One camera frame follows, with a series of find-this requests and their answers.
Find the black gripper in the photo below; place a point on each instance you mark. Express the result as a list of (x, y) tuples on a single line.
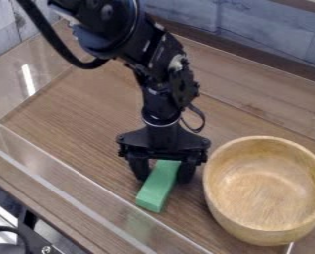
[(167, 143)]

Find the green rectangular stick block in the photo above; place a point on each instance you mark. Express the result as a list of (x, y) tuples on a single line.
[(158, 186)]

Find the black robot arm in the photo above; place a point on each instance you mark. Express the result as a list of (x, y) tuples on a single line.
[(116, 31)]

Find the wooden bowl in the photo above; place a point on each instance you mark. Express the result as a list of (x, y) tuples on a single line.
[(259, 189)]

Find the clear acrylic front wall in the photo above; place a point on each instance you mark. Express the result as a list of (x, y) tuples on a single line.
[(104, 223)]

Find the black table leg frame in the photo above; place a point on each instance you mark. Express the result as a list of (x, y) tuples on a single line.
[(20, 239)]

